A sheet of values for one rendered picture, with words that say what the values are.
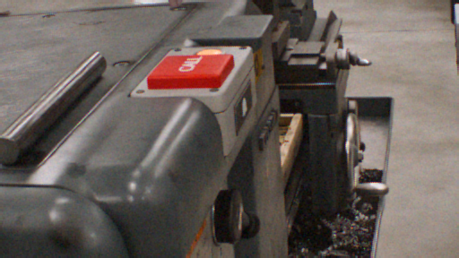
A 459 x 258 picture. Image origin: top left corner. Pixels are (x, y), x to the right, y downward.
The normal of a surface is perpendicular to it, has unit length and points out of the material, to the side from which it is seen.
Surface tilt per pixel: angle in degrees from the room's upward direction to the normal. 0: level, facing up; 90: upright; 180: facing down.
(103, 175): 27
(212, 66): 0
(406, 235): 0
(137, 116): 0
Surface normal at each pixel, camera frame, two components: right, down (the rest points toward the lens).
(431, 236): -0.09, -0.93
